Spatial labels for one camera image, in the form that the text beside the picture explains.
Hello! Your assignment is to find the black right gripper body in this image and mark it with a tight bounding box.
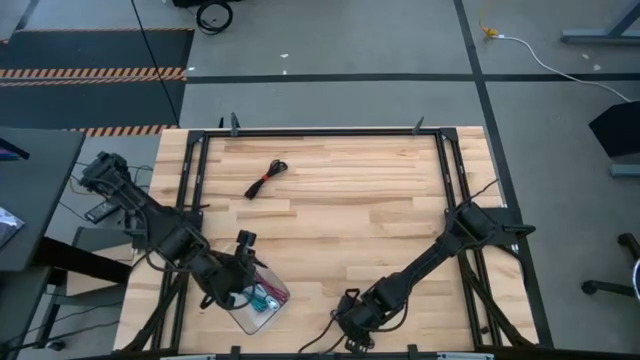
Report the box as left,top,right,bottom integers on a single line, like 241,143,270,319
341,295,390,342

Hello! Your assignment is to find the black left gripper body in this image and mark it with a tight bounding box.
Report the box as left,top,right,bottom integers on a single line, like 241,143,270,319
200,249,260,311

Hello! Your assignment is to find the green USB-C cable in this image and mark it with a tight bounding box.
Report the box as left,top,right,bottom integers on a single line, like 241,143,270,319
247,292,272,314

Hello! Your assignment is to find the red braided USB-C cable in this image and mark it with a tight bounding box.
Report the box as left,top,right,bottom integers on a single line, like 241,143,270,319
253,271,291,304

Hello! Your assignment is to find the clear plastic container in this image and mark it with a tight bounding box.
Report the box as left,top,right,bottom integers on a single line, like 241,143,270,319
219,241,292,337

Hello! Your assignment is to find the black power brick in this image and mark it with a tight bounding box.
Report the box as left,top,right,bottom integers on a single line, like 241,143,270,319
83,199,121,225

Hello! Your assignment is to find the grey desk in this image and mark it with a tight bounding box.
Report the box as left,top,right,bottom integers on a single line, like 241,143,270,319
0,126,86,274

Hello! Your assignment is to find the black hazard striped floor mat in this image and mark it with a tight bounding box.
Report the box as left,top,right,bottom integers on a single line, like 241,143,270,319
0,27,196,138

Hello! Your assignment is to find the black chair base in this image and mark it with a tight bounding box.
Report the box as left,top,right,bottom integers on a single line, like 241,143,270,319
580,231,640,301

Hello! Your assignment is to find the grey table foot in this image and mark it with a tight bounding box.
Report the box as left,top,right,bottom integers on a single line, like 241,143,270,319
609,163,640,179
559,0,640,46

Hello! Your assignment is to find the black box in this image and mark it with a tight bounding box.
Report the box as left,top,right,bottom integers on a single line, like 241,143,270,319
587,100,640,159

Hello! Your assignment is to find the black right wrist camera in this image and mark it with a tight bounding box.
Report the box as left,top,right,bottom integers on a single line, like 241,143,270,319
337,287,362,315

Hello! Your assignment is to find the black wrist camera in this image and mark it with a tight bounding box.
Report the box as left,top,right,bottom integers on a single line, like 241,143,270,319
235,229,259,259
337,287,362,315

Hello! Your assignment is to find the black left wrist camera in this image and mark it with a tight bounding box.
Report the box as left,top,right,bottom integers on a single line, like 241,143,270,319
235,229,259,259

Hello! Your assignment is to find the black cable with red tie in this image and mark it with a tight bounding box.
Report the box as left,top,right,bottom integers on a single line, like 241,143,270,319
243,158,290,202

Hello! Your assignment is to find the black aluminium rig frame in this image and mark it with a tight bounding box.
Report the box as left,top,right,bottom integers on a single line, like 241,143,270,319
119,125,555,360

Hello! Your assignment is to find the long black floor cable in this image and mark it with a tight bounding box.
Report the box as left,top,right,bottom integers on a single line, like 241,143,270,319
129,0,181,128

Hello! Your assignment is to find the coiled black floor cable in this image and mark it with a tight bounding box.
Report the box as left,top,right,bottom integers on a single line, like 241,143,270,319
195,0,235,36

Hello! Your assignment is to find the white floor cable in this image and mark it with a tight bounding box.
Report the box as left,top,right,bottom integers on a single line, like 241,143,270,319
478,9,632,104

